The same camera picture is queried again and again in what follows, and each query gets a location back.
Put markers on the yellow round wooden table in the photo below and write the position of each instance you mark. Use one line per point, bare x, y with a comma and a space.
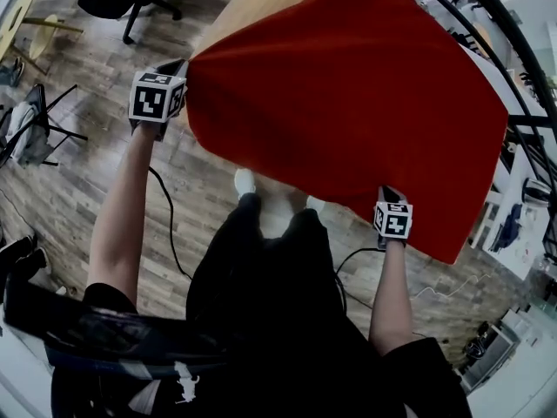
15, 20

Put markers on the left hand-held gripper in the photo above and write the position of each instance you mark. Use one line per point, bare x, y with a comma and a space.
152, 100

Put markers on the person's white shoe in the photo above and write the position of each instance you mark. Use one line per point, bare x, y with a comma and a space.
244, 182
314, 204

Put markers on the person's right forearm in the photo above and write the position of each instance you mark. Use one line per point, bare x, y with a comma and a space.
391, 298

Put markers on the white table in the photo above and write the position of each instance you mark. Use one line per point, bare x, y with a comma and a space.
513, 259

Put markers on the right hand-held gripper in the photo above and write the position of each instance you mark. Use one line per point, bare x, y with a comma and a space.
393, 222

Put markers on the person's black trousers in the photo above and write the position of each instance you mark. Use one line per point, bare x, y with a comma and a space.
270, 268

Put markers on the steel kettle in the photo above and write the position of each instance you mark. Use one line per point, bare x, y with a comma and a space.
536, 190

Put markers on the person's right white shoe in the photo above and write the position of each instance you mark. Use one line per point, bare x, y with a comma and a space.
314, 204

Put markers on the black folding chair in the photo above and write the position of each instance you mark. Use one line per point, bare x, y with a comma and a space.
41, 103

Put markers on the red cloth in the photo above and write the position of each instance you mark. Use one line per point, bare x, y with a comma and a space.
348, 103

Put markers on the person's left white shoe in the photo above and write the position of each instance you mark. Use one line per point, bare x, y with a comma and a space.
244, 182

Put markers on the person's left forearm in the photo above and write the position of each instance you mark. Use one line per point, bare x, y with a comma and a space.
122, 224

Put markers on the grey garment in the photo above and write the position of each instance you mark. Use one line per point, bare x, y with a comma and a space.
26, 133

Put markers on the person's black shirt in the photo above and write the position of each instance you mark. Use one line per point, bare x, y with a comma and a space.
283, 372

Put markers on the dark blue cloth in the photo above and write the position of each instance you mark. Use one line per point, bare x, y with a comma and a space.
507, 229

